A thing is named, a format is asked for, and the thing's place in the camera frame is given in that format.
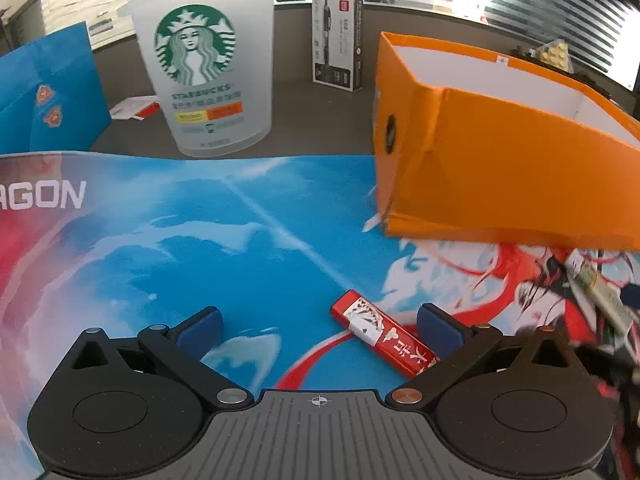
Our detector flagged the yellow toy bricks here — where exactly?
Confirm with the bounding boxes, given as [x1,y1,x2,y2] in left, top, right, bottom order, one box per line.
[531,39,572,67]

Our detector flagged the white and red paper slip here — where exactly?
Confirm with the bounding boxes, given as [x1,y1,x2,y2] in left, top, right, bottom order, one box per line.
[108,94,162,123]

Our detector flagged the frosted cup with green logo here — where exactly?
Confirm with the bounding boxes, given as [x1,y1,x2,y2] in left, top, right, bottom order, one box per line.
[116,0,289,161]

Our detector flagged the red printed lighter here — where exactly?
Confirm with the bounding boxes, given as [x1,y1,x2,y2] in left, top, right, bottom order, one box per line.
[329,289,442,380]

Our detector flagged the blue and red printed desk mat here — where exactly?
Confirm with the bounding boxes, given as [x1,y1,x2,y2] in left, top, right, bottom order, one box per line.
[0,152,640,480]

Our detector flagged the black and white pen box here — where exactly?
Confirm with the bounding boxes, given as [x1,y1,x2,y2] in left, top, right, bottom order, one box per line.
[311,0,365,93]

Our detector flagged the orange cardboard box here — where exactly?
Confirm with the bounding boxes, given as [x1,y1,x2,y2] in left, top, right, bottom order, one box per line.
[372,31,640,252]

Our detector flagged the blue paper bag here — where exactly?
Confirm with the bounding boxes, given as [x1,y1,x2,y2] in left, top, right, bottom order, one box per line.
[0,20,113,156]

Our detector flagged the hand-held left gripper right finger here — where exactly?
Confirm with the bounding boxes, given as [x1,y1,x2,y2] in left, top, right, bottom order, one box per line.
[391,302,587,409]

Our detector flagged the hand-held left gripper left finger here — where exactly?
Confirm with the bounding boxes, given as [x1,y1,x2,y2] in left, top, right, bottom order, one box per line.
[69,305,254,407]

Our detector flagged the clear tube with green label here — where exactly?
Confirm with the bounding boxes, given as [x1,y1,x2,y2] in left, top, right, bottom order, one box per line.
[564,249,637,347]

